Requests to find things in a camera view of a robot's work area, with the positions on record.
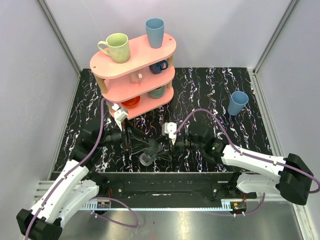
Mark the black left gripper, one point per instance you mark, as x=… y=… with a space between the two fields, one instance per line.
x=126 y=137

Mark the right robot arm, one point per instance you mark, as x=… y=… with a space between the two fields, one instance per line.
x=288 y=176

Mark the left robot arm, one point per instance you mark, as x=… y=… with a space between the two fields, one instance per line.
x=43 y=225

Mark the orange bowl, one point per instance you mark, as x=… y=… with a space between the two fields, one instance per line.
x=131 y=103

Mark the teal speckled cup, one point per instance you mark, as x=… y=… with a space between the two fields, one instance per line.
x=157 y=93

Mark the pink three-tier shelf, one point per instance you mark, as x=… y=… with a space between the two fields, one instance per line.
x=148 y=75

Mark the pink mug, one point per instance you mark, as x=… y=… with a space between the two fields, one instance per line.
x=136 y=77

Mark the blue tumbler on table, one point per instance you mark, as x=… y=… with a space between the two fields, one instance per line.
x=237 y=102

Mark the dark blue mug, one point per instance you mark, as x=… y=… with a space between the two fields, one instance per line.
x=158 y=67

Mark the green mug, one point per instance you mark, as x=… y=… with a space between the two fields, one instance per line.
x=117 y=47

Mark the blue tumbler on shelf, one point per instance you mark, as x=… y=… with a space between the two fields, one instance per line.
x=155 y=32

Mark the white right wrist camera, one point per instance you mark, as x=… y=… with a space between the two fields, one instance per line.
x=169 y=129

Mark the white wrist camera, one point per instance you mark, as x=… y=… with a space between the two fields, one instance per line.
x=119 y=115
x=169 y=129

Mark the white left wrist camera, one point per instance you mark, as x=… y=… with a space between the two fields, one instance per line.
x=119 y=115

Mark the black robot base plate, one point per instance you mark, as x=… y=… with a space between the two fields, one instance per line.
x=211 y=185

